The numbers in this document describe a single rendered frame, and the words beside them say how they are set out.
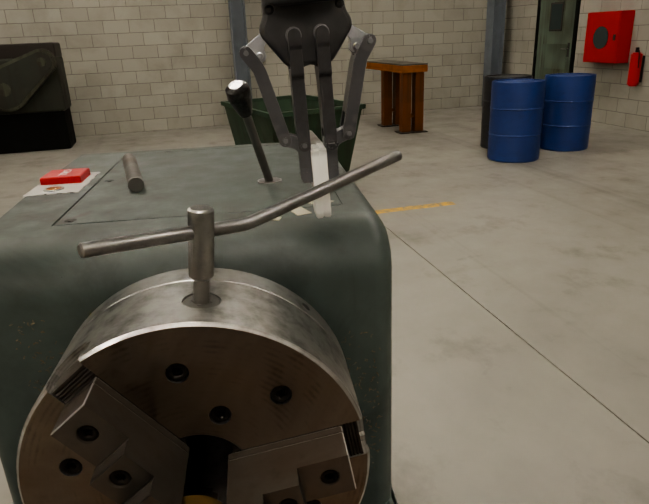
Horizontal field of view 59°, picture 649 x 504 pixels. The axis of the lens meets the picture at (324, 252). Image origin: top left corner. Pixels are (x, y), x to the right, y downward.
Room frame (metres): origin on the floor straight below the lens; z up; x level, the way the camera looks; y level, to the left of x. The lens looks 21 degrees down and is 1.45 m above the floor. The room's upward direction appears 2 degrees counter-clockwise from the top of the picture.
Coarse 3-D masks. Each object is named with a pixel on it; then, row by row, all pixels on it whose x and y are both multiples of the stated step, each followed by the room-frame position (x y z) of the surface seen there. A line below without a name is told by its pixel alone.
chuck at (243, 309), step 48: (192, 288) 0.49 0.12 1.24; (240, 288) 0.50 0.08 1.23; (96, 336) 0.44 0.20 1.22; (144, 336) 0.42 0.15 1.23; (192, 336) 0.42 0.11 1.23; (240, 336) 0.42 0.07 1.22; (288, 336) 0.44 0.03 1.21; (48, 384) 0.41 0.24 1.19; (144, 384) 0.41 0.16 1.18; (192, 384) 0.42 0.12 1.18; (240, 384) 0.42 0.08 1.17; (288, 384) 0.43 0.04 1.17; (336, 384) 0.43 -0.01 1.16; (48, 432) 0.41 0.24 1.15; (192, 432) 0.42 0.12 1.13; (240, 432) 0.42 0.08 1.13; (288, 432) 0.43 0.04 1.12; (48, 480) 0.40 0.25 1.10; (192, 480) 0.46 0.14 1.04
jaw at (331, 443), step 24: (312, 432) 0.43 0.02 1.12; (336, 432) 0.42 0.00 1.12; (240, 456) 0.41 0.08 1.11; (264, 456) 0.41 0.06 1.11; (288, 456) 0.40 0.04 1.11; (312, 456) 0.40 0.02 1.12; (336, 456) 0.39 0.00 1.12; (240, 480) 0.39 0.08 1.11; (264, 480) 0.38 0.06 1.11; (288, 480) 0.38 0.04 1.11; (312, 480) 0.39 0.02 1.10; (336, 480) 0.39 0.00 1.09
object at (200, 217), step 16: (192, 208) 0.46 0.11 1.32; (208, 208) 0.46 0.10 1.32; (192, 224) 0.46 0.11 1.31; (208, 224) 0.46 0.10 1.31; (192, 240) 0.46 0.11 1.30; (208, 240) 0.46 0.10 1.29; (192, 256) 0.46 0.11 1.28; (208, 256) 0.46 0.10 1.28; (192, 272) 0.46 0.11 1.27; (208, 272) 0.46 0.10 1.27; (208, 288) 0.46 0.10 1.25
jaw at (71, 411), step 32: (64, 384) 0.41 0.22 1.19; (96, 384) 0.40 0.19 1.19; (64, 416) 0.38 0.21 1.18; (96, 416) 0.37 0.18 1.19; (128, 416) 0.40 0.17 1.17; (96, 448) 0.37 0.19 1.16; (128, 448) 0.36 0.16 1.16; (160, 448) 0.39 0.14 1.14; (96, 480) 0.35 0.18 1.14; (128, 480) 0.36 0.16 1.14; (160, 480) 0.36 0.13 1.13
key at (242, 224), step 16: (384, 160) 0.59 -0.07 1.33; (352, 176) 0.56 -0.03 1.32; (304, 192) 0.53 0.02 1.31; (320, 192) 0.54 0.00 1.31; (272, 208) 0.51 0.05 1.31; (288, 208) 0.51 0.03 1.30; (224, 224) 0.47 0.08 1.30; (240, 224) 0.48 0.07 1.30; (256, 224) 0.49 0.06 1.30; (96, 240) 0.41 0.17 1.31; (112, 240) 0.42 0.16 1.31; (128, 240) 0.42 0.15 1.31; (144, 240) 0.43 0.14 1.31; (160, 240) 0.44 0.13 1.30; (176, 240) 0.45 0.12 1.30; (80, 256) 0.40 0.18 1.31
